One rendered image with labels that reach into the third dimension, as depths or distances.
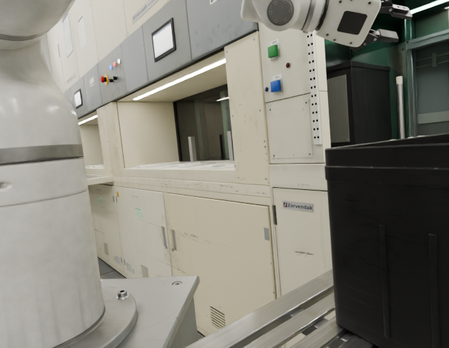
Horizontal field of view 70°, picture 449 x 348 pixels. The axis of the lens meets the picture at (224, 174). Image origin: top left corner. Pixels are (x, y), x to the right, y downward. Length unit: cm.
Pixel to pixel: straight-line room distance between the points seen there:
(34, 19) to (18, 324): 27
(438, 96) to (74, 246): 159
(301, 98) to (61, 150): 72
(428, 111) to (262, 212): 97
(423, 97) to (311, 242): 100
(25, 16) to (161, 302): 33
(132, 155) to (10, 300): 190
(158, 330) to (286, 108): 74
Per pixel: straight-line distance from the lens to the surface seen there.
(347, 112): 113
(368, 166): 28
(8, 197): 33
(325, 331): 35
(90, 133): 369
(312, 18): 72
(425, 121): 171
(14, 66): 43
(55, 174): 34
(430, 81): 173
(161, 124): 231
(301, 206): 96
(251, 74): 107
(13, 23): 35
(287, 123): 97
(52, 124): 34
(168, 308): 41
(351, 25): 75
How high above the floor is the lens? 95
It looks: 5 degrees down
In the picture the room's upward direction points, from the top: 5 degrees counter-clockwise
